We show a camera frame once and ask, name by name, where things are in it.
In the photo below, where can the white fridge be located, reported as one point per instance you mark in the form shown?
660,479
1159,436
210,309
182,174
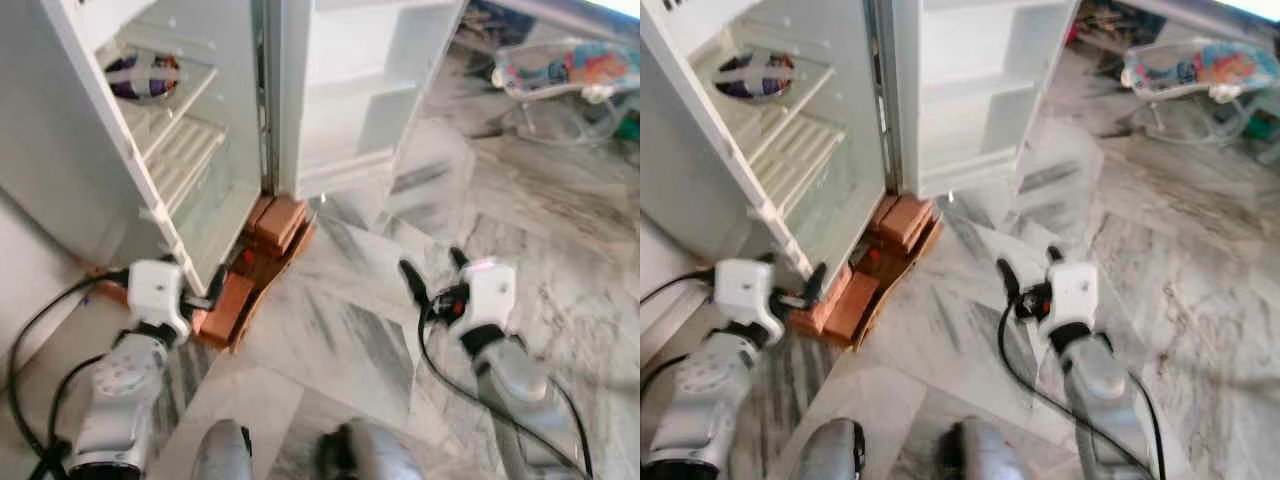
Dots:
60,150
690,170

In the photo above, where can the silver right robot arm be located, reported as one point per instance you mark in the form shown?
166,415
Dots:
515,385
1100,385

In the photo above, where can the purple bowl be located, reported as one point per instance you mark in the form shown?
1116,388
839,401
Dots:
755,78
145,78

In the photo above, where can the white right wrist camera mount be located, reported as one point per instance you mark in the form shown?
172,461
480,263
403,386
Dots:
490,292
1070,292

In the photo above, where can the silver right robot leg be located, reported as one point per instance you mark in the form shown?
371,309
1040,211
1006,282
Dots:
985,452
375,455

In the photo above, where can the colourful baby bouncer seat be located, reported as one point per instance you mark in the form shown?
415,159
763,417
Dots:
1200,68
575,65

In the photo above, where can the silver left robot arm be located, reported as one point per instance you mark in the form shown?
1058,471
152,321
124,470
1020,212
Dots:
705,390
125,390

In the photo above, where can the orange brick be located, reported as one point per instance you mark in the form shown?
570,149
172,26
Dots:
226,308
905,222
852,305
278,222

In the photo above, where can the silver left robot leg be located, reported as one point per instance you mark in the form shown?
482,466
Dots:
832,452
222,455

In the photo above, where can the green plastic item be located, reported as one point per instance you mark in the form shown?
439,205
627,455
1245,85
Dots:
629,125

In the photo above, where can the white fridge door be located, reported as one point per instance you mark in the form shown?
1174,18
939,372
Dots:
980,110
350,110

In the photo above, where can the ribbed white fridge shelf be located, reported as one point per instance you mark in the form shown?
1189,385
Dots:
800,160
185,160

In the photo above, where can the silver robot leg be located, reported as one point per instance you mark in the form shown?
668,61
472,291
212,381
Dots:
222,455
375,455
985,452
832,452

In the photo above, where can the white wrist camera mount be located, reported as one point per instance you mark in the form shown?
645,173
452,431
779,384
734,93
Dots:
1070,292
490,292
745,292
155,292

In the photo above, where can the flat white fridge shelf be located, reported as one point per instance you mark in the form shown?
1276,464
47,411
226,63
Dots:
790,115
165,115

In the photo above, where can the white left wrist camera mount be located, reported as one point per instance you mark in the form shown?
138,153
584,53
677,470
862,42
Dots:
155,292
745,292

